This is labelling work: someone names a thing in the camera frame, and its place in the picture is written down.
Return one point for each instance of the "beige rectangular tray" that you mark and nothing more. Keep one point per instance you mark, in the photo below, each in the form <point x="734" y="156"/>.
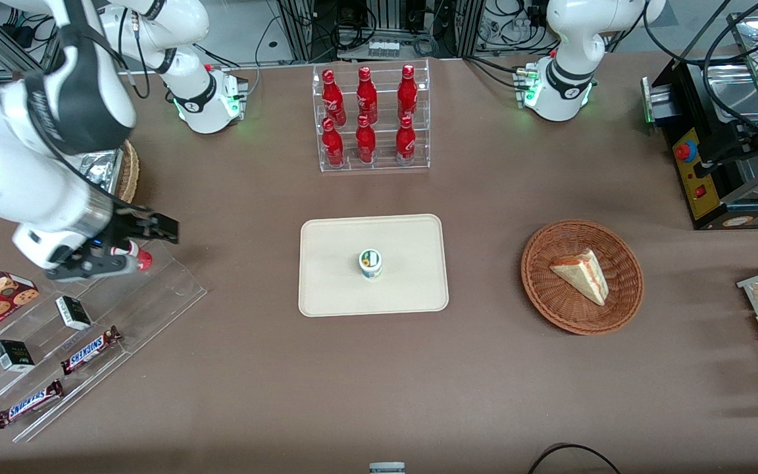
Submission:
<point x="339" y="276"/>

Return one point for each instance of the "clear acrylic bottle rack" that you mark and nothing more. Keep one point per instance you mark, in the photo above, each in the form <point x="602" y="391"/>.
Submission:
<point x="382" y="163"/>

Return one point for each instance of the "grey device edge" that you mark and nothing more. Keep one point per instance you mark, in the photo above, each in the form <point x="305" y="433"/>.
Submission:
<point x="387" y="468"/>

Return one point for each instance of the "oval wicker basket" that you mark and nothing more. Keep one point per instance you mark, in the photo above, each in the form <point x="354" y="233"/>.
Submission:
<point x="130" y="172"/>

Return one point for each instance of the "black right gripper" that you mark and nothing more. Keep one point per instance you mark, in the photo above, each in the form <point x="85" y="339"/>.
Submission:
<point x="126" y="226"/>

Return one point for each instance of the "red cola bottle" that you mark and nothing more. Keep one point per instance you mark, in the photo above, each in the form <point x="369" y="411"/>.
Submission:
<point x="366" y="95"/>
<point x="333" y="99"/>
<point x="365" y="141"/>
<point x="333" y="143"/>
<point x="407" y="92"/>
<point x="405" y="141"/>

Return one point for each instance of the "green gum bottle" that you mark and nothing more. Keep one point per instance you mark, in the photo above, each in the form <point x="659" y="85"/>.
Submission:
<point x="370" y="264"/>

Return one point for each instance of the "small black box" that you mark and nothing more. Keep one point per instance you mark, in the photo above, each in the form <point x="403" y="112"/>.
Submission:
<point x="13" y="355"/>
<point x="73" y="313"/>

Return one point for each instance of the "round brown wicker basket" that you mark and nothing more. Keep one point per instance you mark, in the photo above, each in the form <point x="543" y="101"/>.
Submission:
<point x="550" y="296"/>

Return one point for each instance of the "silver foil bag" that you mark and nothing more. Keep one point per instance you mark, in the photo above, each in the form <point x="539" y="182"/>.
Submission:
<point x="102" y="170"/>

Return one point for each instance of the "white power strip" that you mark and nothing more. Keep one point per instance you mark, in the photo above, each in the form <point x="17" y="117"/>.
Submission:
<point x="383" y="48"/>

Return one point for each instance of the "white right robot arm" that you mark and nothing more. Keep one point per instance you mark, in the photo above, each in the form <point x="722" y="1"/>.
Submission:
<point x="37" y="171"/>

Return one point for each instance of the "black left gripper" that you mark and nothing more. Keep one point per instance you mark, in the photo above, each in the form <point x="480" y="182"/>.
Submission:
<point x="742" y="139"/>

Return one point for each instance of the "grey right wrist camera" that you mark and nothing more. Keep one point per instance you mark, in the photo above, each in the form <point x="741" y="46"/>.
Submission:
<point x="89" y="266"/>

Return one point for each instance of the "clear acrylic stepped stand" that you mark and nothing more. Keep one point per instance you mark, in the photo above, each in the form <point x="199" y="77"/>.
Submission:
<point x="155" y="293"/>

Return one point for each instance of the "black food warmer cabinet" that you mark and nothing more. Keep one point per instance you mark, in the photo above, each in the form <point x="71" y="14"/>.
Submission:
<point x="701" y="197"/>

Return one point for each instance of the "wrapped triangle sandwich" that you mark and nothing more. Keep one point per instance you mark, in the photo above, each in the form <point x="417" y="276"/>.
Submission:
<point x="583" y="276"/>

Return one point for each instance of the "snickers chocolate bar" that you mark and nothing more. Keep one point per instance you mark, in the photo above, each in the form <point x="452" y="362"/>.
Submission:
<point x="89" y="350"/>
<point x="29" y="403"/>

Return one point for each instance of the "red gum bottle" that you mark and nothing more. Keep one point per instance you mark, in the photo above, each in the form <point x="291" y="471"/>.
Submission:
<point x="144" y="261"/>

